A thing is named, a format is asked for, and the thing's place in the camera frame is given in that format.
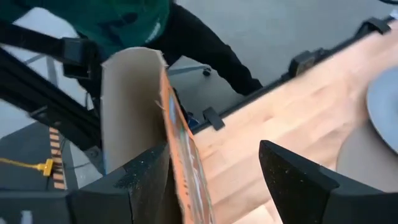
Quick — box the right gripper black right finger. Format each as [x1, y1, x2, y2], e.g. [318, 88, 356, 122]
[259, 139, 398, 224]

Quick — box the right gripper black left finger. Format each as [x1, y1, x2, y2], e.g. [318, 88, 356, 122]
[67, 141, 175, 224]

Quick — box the orange cereal box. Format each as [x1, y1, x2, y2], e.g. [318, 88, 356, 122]
[100, 46, 216, 224]

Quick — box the blue-grey round plate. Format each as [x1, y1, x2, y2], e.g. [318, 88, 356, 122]
[366, 66, 398, 156]

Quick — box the round grey placemat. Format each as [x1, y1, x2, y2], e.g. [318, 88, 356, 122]
[335, 120, 398, 193]

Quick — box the black table edge clamp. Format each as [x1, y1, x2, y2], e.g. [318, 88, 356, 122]
[203, 106, 226, 132]
[288, 49, 325, 78]
[356, 17, 392, 39]

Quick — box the black yellow-striped floor mat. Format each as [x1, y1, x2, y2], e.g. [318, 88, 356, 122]
[0, 123, 68, 191]

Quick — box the black rig support beam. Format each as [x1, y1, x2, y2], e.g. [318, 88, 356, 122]
[0, 21, 104, 151]

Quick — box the grey chair base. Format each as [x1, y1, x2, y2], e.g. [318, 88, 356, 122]
[167, 63, 215, 78]

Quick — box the person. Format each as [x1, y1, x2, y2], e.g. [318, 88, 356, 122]
[0, 0, 264, 98]

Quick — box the yellow cable with plug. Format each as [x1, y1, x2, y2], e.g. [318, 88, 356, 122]
[0, 156, 55, 178]

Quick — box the black table edge rail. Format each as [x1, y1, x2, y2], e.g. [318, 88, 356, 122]
[191, 14, 398, 135]

